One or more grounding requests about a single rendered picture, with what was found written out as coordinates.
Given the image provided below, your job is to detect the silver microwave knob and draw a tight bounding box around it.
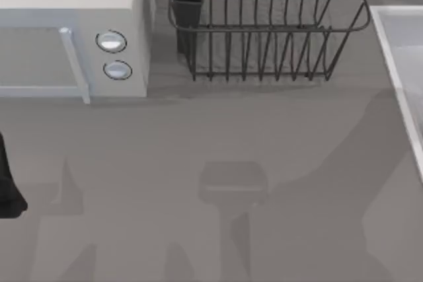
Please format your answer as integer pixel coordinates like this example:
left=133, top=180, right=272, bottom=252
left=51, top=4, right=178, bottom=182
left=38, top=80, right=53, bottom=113
left=95, top=29, right=128, bottom=54
left=102, top=59, right=134, bottom=81

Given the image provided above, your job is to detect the pale microwave oven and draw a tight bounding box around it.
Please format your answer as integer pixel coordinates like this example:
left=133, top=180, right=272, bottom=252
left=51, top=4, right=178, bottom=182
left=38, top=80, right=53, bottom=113
left=0, top=0, right=156, bottom=105

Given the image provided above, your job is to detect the microwave oven door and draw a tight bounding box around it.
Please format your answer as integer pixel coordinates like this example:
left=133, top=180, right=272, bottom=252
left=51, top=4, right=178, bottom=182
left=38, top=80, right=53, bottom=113
left=0, top=8, right=91, bottom=98

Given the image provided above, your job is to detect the white sink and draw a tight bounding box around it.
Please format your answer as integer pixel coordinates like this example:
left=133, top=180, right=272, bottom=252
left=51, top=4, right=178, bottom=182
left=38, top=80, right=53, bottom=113
left=369, top=5, right=423, bottom=186

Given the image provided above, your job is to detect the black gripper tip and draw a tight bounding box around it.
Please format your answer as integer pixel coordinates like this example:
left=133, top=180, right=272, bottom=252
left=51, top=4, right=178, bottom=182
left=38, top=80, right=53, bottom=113
left=0, top=132, right=28, bottom=220

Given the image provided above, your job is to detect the black wire dish rack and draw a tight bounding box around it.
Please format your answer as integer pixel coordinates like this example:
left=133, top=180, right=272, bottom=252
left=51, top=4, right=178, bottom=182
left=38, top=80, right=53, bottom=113
left=167, top=0, right=371, bottom=83

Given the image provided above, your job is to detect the pale microwave door handle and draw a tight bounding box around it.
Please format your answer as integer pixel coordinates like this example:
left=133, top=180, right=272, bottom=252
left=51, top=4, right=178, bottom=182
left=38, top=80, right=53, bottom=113
left=58, top=26, right=91, bottom=105

